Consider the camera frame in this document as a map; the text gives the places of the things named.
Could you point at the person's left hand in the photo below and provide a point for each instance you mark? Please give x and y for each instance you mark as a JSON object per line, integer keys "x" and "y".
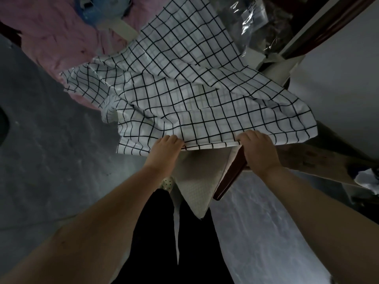
{"x": 164, "y": 153}

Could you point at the person's right hand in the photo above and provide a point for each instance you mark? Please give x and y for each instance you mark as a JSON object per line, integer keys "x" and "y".
{"x": 260, "y": 153}

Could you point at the person's right fingers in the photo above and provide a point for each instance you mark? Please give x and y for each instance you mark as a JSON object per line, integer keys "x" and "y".
{"x": 247, "y": 137}

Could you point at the person's left fingers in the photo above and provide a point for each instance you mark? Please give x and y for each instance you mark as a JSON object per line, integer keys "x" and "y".
{"x": 173, "y": 140}

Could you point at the white black checked cloth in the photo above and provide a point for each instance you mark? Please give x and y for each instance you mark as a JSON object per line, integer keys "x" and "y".
{"x": 189, "y": 85}

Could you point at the person's left forearm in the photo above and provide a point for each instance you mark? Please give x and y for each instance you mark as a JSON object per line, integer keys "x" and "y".
{"x": 86, "y": 227}

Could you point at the person's right forearm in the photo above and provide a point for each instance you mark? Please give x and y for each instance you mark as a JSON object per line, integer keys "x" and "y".
{"x": 319, "y": 224}

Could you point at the dark wooden table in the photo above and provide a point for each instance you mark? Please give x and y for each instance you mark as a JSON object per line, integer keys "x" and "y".
{"x": 234, "y": 174}

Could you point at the dotted slipper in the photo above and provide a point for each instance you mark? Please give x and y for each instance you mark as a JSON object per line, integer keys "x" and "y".
{"x": 168, "y": 183}

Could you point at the white textured cloth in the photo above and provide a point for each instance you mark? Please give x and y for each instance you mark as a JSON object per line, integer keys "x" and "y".
{"x": 201, "y": 180}

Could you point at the person's black trousers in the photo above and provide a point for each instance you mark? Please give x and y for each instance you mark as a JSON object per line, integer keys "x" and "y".
{"x": 174, "y": 242}

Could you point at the clear plastic bags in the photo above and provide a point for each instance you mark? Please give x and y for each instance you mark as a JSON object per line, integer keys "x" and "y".
{"x": 254, "y": 23}

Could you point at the pink cloth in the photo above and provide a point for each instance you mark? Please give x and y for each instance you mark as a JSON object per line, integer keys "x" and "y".
{"x": 65, "y": 35}

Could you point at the blue plastic bag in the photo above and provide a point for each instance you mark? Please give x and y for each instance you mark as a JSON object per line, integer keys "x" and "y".
{"x": 102, "y": 7}

